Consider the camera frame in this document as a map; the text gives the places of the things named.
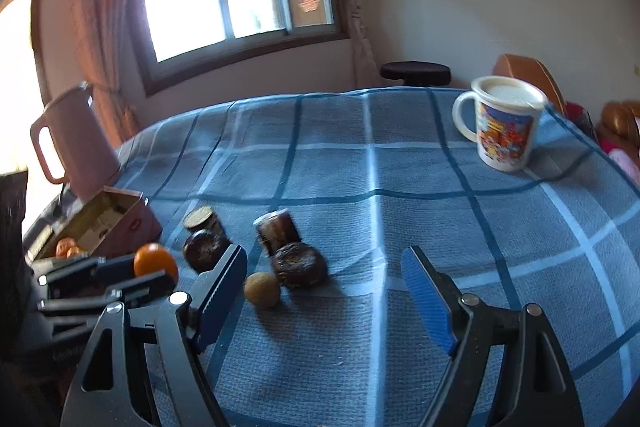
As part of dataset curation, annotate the printed paper leaflet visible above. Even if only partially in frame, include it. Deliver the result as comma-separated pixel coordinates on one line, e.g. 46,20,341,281
65,204,128,250

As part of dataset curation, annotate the white printed mug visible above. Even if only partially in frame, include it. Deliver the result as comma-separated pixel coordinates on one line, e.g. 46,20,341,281
452,76,551,172

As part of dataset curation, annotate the blue plaid tablecloth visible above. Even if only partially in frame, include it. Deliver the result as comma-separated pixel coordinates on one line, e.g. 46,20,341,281
22,87,640,427

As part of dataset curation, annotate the pink curtain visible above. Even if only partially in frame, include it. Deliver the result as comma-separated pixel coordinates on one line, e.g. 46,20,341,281
30,0,146,148

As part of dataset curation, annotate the small brown round fruit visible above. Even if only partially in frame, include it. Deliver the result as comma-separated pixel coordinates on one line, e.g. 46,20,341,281
243,272,282,309

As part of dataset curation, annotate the small maroon cylindrical can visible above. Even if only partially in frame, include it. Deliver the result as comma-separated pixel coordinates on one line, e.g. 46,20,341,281
253,208,302,256
182,206,226,238

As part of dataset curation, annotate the pink rectangular tin box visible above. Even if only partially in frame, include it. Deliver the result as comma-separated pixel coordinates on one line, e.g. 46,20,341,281
25,188,163,264

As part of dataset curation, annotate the pink cloth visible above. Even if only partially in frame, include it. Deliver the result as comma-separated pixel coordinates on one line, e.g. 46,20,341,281
607,147,640,188

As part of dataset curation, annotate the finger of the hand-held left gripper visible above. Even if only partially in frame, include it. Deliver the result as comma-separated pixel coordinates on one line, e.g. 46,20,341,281
37,271,176,315
32,256,138,299

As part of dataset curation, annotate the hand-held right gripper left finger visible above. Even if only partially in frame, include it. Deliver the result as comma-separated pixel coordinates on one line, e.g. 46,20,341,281
60,244,249,427

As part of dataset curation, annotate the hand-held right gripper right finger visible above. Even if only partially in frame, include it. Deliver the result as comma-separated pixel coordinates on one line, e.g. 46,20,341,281
400,245,586,427

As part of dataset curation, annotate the dark brown round cake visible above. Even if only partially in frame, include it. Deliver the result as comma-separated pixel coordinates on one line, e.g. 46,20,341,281
271,242,329,290
182,229,231,273

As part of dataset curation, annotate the dark round stool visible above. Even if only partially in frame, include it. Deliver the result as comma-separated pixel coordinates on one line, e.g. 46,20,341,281
380,61,452,88

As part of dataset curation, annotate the brown leather sofa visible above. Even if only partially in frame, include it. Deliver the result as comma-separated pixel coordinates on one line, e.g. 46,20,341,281
597,99,640,148

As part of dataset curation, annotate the pink electric kettle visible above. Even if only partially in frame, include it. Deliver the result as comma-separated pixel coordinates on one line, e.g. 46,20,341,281
30,82,123,202

